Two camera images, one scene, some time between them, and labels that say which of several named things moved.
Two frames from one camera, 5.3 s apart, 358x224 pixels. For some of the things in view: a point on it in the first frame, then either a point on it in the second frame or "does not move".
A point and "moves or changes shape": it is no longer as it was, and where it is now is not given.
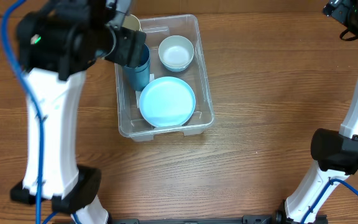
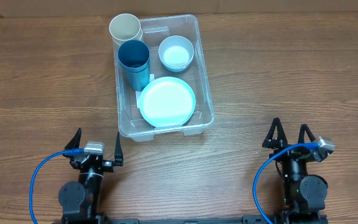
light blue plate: [167, 101] does not move
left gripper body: [128, 50] -> [107, 166]
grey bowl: [176, 53] does not move
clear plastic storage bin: [177, 98] does not move
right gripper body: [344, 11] -> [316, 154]
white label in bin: [138, 93] does not move
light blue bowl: [176, 66] moves or changes shape
